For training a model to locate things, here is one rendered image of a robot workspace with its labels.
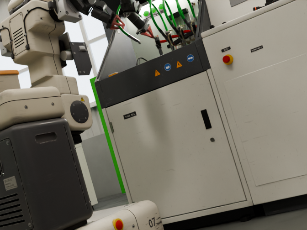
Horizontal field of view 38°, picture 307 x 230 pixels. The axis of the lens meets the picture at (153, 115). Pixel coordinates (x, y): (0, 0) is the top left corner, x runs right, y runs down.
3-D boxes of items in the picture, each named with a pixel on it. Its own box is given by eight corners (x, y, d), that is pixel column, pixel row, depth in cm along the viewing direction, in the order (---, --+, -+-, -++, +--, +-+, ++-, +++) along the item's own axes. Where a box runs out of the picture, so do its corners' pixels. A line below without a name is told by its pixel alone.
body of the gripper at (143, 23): (150, 20, 262) (141, 11, 259) (145, 30, 255) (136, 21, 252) (142, 25, 266) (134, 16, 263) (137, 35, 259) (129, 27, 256)
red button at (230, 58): (222, 65, 219) (219, 55, 220) (224, 66, 223) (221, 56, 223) (232, 62, 217) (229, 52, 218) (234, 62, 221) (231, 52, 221)
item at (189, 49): (107, 107, 256) (99, 80, 257) (111, 106, 260) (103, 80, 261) (203, 70, 228) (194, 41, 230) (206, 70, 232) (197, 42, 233)
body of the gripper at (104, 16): (112, 22, 268) (101, 16, 268) (115, 12, 259) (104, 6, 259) (108, 29, 265) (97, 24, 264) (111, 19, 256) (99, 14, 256)
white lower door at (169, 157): (137, 224, 250) (104, 108, 256) (140, 222, 252) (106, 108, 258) (246, 200, 221) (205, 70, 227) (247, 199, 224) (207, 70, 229)
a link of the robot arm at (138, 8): (119, 4, 251) (133, 3, 248) (126, -7, 258) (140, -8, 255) (124, 22, 259) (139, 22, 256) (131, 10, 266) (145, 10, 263)
